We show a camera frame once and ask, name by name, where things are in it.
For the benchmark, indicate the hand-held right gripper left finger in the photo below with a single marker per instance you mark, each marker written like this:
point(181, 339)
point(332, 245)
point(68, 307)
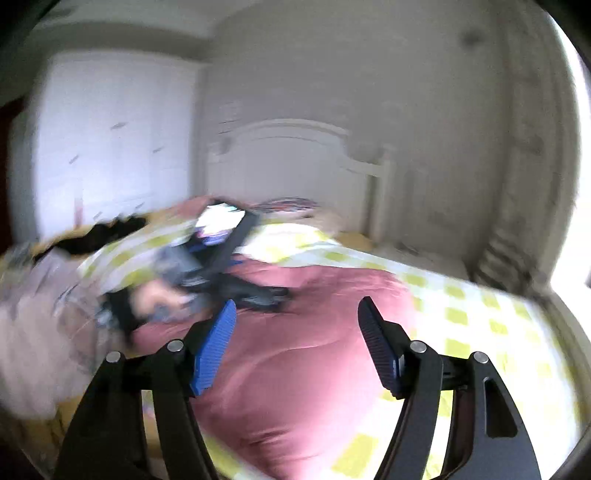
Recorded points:
point(217, 341)

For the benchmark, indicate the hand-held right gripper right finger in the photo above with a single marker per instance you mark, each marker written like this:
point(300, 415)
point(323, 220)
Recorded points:
point(376, 341)

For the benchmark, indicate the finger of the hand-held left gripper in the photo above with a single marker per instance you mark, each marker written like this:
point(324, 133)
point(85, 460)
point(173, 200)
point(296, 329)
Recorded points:
point(256, 295)

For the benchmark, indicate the pink quilted jacket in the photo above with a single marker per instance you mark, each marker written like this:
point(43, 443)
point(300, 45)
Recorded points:
point(295, 369)

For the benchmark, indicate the person's left hand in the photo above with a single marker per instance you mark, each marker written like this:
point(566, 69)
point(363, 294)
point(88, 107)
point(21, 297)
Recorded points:
point(157, 297)

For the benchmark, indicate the yellow checked bed sheet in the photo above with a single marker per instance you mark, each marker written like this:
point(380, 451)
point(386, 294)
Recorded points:
point(461, 318)

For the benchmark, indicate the colourful patterned pillow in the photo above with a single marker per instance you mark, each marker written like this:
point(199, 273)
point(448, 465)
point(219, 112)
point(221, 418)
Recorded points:
point(286, 204)

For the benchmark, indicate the white nightstand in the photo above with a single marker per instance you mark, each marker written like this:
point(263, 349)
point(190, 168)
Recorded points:
point(425, 261)

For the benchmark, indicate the yellow cushion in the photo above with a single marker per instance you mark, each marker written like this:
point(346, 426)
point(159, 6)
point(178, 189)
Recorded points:
point(353, 241)

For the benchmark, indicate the white bed headboard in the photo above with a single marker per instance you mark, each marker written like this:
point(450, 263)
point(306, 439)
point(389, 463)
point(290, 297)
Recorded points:
point(295, 161)

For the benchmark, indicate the white wardrobe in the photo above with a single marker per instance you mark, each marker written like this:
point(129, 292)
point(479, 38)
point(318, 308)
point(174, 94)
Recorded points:
point(106, 138)

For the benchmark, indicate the window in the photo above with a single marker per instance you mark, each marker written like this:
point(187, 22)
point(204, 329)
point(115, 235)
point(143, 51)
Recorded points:
point(570, 221)

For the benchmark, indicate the striped printed curtain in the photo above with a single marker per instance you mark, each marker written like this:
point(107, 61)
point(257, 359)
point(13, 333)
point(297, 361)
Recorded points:
point(521, 161)

